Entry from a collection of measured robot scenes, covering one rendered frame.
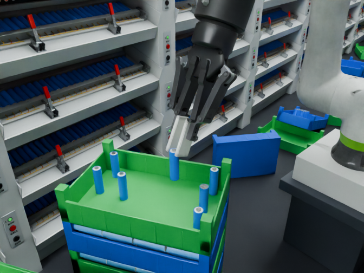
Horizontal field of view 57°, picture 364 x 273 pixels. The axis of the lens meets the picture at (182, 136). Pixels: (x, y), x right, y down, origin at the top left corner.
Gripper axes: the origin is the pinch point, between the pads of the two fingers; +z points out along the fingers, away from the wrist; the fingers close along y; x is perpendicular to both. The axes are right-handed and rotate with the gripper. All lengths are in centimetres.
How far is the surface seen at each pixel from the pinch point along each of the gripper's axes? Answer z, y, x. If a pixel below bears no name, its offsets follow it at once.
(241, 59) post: -25, 70, -110
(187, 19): -30, 59, -50
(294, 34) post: -55, 80, -172
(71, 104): 10, 55, -9
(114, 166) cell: 13.8, 17.3, -0.9
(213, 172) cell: 6.4, -2.3, -10.5
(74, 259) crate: 33.1, 12.2, 6.6
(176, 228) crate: 14.3, -7.7, 2.9
